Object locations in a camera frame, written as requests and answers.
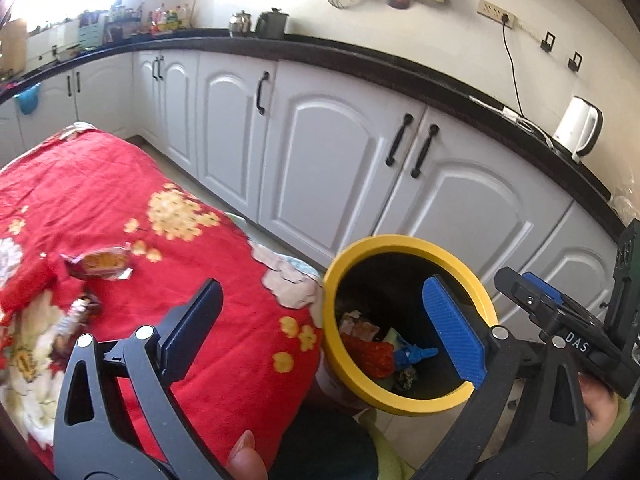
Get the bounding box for yellow trash bin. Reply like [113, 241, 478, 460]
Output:
[322, 234, 498, 416]

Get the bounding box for white crumpled paper trash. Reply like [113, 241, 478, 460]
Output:
[338, 310, 380, 342]

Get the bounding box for black kitchen countertop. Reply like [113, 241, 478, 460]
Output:
[1, 28, 625, 240]

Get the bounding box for right hand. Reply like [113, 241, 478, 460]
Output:
[578, 373, 618, 448]

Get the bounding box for left hand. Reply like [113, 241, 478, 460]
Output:
[226, 430, 268, 480]

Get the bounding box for blue crumpled cloth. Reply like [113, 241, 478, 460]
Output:
[394, 344, 439, 372]

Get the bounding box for red plastic bag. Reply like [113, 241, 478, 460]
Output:
[341, 334, 396, 379]

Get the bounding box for orange snack wrapper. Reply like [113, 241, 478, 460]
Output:
[61, 245, 134, 281]

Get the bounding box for brown candy wrapper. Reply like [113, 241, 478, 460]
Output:
[51, 292, 102, 362]

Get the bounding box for red floral tablecloth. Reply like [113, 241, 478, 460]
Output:
[1, 122, 323, 467]

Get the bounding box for white lower cabinets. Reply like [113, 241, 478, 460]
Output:
[1, 50, 620, 315]

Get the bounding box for white electric kettle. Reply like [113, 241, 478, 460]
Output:
[552, 96, 603, 162]

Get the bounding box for blue hanging basin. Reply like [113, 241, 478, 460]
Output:
[14, 82, 40, 116]

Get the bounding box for steel kettle pot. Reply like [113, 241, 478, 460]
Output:
[228, 10, 252, 38]

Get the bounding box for black power cable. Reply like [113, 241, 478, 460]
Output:
[499, 14, 557, 149]

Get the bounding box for wall power outlet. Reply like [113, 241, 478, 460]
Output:
[476, 0, 516, 28]

